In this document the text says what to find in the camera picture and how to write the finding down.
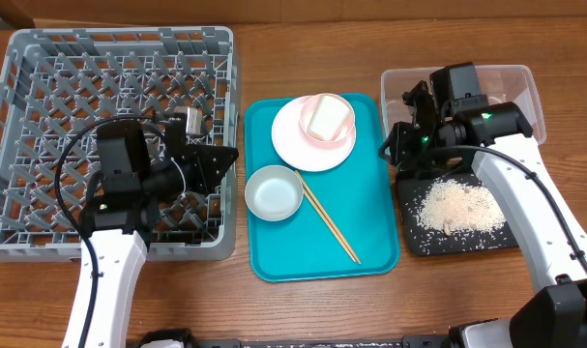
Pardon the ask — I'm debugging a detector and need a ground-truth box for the clear plastic bin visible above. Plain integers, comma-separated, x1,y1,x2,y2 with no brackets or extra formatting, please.
380,65,546,147

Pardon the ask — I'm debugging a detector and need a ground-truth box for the lower wooden chopstick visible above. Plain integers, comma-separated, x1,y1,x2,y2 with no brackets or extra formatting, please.
304,188,360,264

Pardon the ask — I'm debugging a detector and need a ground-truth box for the wooden chopstick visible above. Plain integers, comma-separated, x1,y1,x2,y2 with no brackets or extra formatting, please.
304,188,360,264
294,170,362,265

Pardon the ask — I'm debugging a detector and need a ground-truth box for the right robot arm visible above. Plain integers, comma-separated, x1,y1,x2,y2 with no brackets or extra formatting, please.
379,63,587,347

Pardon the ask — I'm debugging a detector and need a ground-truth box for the pale green cup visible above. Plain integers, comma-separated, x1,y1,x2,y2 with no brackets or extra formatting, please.
307,95,351,141

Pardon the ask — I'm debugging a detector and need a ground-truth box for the teal serving tray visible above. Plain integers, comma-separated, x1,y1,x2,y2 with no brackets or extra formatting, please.
248,93,400,282

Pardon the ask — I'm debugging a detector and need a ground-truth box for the large pink plate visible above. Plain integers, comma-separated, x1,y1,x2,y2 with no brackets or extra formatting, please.
272,96,357,172

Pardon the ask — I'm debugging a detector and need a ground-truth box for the grey plastic dish rack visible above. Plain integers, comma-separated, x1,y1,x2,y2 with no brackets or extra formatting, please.
0,26,241,262

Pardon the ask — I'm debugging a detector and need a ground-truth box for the pink bowl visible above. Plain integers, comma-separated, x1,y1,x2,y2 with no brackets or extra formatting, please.
300,93,355,143

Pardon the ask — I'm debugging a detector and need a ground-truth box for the grey bowl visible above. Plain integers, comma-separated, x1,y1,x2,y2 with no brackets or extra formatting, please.
245,165,304,221

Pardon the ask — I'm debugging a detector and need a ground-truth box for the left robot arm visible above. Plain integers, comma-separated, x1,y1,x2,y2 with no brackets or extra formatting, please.
57,114,239,347

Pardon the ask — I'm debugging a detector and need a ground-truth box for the upper wooden chopstick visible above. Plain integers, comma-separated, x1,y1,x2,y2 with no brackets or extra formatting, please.
294,170,362,265

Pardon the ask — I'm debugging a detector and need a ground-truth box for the spilled rice pile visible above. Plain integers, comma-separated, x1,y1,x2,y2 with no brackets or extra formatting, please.
414,179,506,236

